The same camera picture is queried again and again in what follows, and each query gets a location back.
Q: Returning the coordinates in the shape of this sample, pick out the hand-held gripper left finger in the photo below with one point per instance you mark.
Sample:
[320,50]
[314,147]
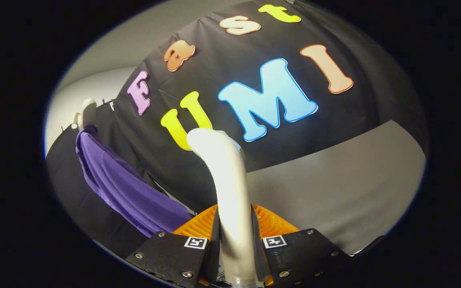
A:
[174,252]

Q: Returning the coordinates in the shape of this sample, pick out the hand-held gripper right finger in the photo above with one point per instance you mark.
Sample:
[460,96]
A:
[302,252]

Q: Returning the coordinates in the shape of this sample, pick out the purple jacket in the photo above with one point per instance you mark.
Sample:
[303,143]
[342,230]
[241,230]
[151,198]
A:
[134,192]

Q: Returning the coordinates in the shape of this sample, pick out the white garment steamer head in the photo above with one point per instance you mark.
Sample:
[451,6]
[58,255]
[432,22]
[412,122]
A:
[232,200]

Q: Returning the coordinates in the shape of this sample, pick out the grey cabinet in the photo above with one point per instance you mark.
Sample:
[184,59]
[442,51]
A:
[334,192]

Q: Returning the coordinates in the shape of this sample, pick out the black backdrop cloth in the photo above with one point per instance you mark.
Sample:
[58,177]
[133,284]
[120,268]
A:
[214,60]

